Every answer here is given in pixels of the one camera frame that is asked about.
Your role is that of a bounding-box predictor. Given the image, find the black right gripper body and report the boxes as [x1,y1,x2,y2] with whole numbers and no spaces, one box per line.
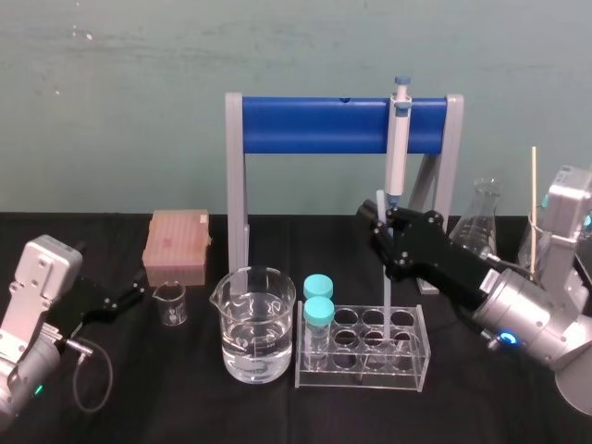
[387,209,500,312]

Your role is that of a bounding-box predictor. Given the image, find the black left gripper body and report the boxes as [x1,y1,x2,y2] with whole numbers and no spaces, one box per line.
[54,275,119,335]

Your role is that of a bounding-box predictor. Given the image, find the translucent glass stirring rod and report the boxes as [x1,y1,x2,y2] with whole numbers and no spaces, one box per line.
[375,188,395,358]

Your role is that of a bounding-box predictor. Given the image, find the small glass beaker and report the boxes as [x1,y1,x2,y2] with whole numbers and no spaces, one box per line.
[152,280,189,327]

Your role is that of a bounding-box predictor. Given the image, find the glass conical flask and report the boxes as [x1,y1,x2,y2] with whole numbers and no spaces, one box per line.
[448,177,504,261]

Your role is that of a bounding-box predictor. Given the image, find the pink pipette tip box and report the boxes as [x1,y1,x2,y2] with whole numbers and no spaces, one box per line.
[142,209,215,289]

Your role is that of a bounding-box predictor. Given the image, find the white pipette blue plunger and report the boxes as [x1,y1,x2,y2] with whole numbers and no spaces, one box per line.
[384,75,414,210]

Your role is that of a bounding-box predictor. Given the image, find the clear tube teal cap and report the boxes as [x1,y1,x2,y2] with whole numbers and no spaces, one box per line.
[302,273,335,302]
[302,296,336,370]

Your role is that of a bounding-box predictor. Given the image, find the glass beaker holding stick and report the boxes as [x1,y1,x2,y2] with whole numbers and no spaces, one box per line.
[516,211,554,280]

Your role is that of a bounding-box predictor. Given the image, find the pipette stand blue grey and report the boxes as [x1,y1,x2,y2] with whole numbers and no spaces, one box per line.
[224,92,464,295]

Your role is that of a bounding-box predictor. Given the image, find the clear acrylic tube rack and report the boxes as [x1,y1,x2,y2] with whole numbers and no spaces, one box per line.
[293,299,433,393]

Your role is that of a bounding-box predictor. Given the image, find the thin wooden stick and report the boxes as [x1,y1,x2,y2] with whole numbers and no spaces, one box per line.
[529,146,538,279]

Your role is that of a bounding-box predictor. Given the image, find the black table cloth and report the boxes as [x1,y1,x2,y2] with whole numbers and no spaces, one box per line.
[0,211,592,444]

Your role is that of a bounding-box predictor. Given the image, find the large glass beaker with water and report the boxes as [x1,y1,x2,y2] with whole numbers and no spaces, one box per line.
[208,265,298,385]

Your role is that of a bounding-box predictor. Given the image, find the thin dark left wrist cable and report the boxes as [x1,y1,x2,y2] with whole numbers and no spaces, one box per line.
[58,338,116,413]

